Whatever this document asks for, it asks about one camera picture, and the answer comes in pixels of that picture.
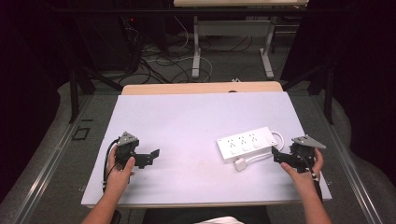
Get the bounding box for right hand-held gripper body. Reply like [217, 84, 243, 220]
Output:
[289, 133, 327, 175]

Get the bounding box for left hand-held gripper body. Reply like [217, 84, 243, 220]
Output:
[114, 131, 140, 171]

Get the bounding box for person's right hand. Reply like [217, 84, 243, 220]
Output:
[279, 147, 325, 198]

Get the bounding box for person's left hand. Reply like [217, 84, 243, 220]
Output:
[104, 145, 136, 196]

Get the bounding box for white power strip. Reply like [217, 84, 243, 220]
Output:
[216, 126, 278, 164]

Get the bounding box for white power plug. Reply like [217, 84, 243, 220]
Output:
[233, 157, 248, 173]

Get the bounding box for white table board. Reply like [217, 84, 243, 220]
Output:
[80, 91, 333, 207]

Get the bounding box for person's dark pants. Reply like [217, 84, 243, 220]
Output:
[142, 205, 273, 224]

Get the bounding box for black metal stand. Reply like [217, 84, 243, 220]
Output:
[280, 60, 336, 126]
[68, 60, 124, 124]

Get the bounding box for wooden table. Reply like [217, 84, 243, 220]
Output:
[87, 80, 284, 209]

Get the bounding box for person's white shirt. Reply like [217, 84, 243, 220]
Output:
[191, 216, 246, 224]

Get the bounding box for black computer tower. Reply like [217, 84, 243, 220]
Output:
[89, 13, 142, 73]

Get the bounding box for white-legged desk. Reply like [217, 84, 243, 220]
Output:
[172, 0, 310, 80]

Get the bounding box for white power strip cable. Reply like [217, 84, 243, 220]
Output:
[244, 131, 286, 164]

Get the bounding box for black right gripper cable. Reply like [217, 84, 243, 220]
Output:
[295, 151, 324, 202]

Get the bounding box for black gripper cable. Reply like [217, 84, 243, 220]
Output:
[102, 138, 121, 193]
[295, 151, 324, 202]

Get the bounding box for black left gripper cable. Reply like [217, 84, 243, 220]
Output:
[102, 138, 121, 193]

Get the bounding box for tangle of floor cables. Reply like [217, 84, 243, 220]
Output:
[118, 17, 255, 86]

